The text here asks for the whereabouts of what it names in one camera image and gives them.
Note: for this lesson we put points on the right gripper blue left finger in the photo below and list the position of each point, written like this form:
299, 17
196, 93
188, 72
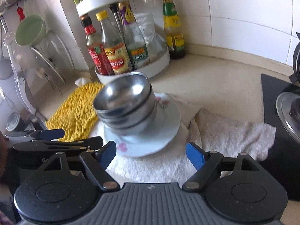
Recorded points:
99, 158

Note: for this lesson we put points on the white rose plate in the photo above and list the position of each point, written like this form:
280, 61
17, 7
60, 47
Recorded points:
153, 139

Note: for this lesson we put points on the white two-tier rotating rack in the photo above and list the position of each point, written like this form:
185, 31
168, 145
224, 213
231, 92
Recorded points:
158, 50

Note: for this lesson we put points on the yellow chenille mat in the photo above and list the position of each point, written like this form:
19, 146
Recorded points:
76, 115

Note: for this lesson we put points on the steel pot lid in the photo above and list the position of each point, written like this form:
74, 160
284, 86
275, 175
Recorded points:
287, 105

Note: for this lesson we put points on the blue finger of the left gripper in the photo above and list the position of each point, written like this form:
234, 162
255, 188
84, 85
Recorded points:
93, 143
48, 135

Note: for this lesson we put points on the black glass stove top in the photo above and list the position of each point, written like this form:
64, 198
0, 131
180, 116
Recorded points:
283, 158

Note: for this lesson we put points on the steel bowl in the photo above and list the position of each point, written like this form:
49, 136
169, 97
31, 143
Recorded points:
136, 128
122, 95
133, 117

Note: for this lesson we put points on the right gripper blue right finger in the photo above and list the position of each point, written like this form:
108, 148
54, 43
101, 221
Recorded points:
198, 157

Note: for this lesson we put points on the green plastic bowl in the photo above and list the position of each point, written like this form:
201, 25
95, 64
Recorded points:
31, 31

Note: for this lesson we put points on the red label soy sauce bottle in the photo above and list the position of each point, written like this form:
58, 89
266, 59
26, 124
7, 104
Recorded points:
95, 47

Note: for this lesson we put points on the yellow cap vinegar bottle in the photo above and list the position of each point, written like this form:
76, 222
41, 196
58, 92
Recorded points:
114, 45

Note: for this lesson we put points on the purple label clear bottle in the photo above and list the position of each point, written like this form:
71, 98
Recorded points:
133, 37

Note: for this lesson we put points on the green yellow label sauce bottle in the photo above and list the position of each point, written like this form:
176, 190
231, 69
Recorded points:
173, 30

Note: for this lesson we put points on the white towel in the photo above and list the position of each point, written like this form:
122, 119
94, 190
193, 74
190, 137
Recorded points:
168, 165

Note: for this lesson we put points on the black stove pot support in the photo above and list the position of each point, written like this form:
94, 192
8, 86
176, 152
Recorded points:
294, 78

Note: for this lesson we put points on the white garlic bulb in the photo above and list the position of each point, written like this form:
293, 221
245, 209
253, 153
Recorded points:
82, 81

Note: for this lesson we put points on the beige towel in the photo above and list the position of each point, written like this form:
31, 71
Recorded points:
230, 137

